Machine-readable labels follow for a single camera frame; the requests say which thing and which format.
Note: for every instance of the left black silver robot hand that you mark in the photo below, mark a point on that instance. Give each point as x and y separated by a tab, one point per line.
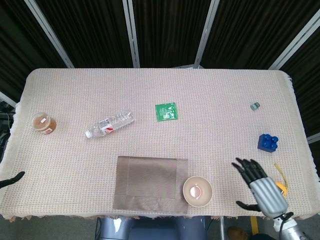
10	180

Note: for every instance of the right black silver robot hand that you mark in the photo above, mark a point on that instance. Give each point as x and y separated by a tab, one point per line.
268	195

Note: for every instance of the light brown bowl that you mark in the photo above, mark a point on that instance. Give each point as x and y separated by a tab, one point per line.
197	191

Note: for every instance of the brown woven placemat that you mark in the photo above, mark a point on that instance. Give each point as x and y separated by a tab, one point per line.
150	182

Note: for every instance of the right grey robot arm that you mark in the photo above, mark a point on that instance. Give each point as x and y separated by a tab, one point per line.
292	231

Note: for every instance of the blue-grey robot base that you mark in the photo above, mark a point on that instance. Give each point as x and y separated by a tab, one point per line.
155	228

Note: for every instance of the yellow tape measure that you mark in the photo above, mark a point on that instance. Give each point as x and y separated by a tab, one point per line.
283	186

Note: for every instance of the blue toy building block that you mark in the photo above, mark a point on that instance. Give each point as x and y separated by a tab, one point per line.
267	143

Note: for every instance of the grey metal table leg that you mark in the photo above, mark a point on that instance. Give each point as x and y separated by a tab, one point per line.
222	227

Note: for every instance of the brown sauce jar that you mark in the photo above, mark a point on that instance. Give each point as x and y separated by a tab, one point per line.
43	123

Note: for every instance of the small grey-green eraser block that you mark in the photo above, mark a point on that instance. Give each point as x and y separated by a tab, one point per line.
255	106

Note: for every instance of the dark curtain partition panel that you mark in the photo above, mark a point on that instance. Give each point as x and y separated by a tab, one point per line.
15	45
250	30
308	87
167	30
87	30

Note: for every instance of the clear plastic water bottle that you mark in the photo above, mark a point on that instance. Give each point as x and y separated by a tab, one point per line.
110	123

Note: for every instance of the beige woven tablecloth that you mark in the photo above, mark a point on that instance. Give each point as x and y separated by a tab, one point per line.
200	87

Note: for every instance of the green sachet packet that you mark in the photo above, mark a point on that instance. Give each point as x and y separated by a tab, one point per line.
167	112

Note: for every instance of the white partition frame post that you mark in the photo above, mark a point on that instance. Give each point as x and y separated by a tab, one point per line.
50	35
7	98
132	32
206	32
314	138
295	42

